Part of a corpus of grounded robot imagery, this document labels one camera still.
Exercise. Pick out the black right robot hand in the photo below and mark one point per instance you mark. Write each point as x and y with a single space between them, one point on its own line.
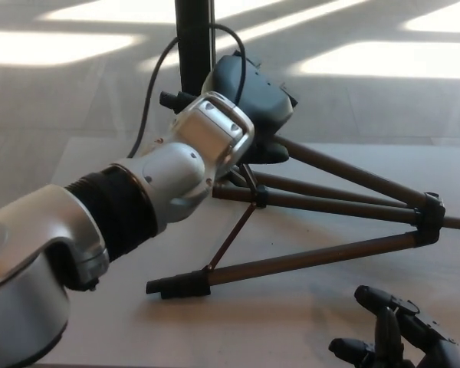
425 341

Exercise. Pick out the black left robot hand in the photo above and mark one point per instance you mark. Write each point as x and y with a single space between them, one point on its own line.
253 92

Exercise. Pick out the black upright post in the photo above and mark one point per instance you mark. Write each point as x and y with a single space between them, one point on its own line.
191 38

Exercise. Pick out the bronze tripod with black fittings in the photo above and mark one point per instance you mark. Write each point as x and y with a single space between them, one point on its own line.
329 253

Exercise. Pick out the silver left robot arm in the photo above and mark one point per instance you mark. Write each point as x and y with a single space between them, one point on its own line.
111 214

